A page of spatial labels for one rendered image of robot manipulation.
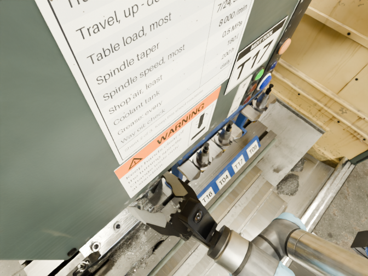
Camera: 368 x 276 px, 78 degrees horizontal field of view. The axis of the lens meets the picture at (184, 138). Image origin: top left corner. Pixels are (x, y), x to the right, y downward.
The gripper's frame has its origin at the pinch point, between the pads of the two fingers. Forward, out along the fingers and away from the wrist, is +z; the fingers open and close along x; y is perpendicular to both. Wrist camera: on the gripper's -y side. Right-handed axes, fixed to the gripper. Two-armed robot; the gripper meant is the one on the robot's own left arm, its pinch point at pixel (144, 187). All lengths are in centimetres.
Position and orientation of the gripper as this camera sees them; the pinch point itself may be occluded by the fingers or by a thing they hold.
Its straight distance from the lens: 51.9
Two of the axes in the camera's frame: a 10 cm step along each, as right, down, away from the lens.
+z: -8.3, -5.2, 1.9
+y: -0.9, 4.5, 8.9
